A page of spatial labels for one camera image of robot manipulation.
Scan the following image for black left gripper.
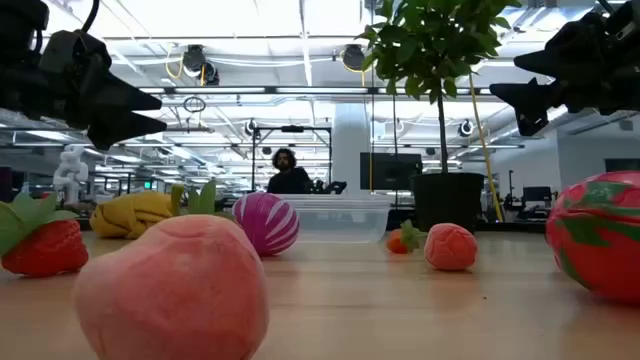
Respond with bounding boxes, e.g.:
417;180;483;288
0;64;169;151

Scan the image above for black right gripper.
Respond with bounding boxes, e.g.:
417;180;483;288
488;0;640;138

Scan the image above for green leafy plush top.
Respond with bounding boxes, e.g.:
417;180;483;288
169;179;236;222

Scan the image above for red strawberry plush green leaves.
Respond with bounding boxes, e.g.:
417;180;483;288
0;192;90;279

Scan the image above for red green dragon fruit plush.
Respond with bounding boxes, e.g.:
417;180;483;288
544;170;640;305

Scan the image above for purple white striped plush ball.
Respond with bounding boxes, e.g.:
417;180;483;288
232;192;301;258

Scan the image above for pink peach plush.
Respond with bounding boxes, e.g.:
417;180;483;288
72;214;271;360

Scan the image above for pink raspberry plush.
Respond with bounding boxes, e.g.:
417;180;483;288
423;222;479;272

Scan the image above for small red strawberry toy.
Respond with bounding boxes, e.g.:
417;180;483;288
386;218;427;255

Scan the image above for clear plastic tupperware container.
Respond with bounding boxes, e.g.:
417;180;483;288
279;193;394;245

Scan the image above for yellow plush banana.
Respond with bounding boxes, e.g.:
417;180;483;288
89;191;174;240

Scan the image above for small black desk monitor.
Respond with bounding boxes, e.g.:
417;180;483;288
522;185;553;204

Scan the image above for potted green tree black pot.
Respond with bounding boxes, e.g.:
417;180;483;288
357;0;524;234

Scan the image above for black monitor screen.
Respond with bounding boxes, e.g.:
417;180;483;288
359;152;424;191

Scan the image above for person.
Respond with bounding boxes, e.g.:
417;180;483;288
266;147;315;195

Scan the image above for white square column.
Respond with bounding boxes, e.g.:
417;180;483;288
332;102;372;195

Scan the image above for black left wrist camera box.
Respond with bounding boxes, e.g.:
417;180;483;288
38;29;114;99

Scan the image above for thick yellow hanging cable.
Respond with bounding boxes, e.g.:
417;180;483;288
467;72;505;224

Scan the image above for black ceiling cable reel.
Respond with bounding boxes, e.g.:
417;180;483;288
181;43;221;86
340;43;369;74

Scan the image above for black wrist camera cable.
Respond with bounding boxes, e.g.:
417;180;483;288
81;0;101;34

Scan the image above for black metal frame rig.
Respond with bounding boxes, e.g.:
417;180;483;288
251;125;334;194

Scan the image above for thin yellow hanging cord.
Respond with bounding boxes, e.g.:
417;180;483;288
367;69;376;194

